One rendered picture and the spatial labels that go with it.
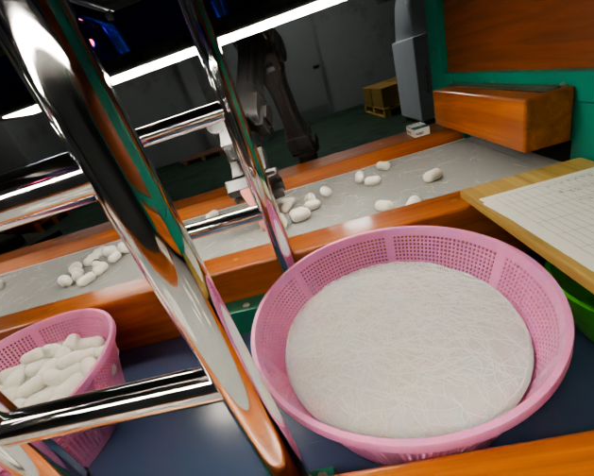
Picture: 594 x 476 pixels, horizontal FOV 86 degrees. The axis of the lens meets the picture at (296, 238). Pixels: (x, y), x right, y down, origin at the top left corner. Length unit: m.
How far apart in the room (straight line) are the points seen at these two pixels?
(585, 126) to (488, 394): 0.37
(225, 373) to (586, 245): 0.30
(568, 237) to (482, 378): 0.15
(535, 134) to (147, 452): 0.60
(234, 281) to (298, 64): 7.26
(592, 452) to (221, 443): 0.29
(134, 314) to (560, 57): 0.69
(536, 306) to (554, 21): 0.39
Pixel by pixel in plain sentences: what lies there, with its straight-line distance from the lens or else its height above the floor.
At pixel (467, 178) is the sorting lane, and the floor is 0.74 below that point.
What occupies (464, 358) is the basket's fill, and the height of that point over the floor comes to 0.73.
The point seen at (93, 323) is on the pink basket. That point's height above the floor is 0.75.
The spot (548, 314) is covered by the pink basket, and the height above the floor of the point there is 0.75.
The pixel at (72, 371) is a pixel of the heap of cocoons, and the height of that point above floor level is 0.74.
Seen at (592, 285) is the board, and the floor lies 0.77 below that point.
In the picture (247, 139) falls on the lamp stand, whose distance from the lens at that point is 0.36.
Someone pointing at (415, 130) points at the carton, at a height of 0.78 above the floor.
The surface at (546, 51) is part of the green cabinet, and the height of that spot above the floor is 0.90.
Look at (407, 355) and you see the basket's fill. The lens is 0.31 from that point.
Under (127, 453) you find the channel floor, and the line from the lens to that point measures 0.45.
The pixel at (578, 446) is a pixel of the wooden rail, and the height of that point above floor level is 0.76.
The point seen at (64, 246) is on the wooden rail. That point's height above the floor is 0.76.
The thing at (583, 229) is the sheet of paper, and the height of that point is 0.78.
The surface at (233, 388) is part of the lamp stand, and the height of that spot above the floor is 0.85.
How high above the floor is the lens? 0.97
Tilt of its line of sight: 26 degrees down
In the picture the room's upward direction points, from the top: 19 degrees counter-clockwise
